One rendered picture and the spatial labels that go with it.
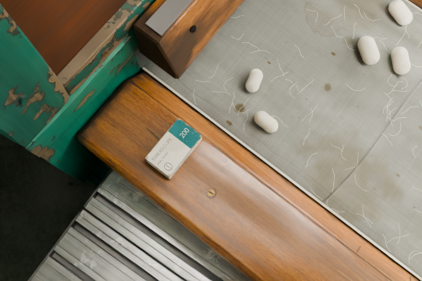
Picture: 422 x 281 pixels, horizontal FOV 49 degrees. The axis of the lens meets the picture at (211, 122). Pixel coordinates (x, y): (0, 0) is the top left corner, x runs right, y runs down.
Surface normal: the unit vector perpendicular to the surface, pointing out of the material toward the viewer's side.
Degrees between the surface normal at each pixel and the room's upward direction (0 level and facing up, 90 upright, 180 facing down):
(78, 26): 90
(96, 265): 0
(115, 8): 90
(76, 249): 0
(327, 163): 0
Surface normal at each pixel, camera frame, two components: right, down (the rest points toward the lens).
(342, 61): 0.04, -0.25
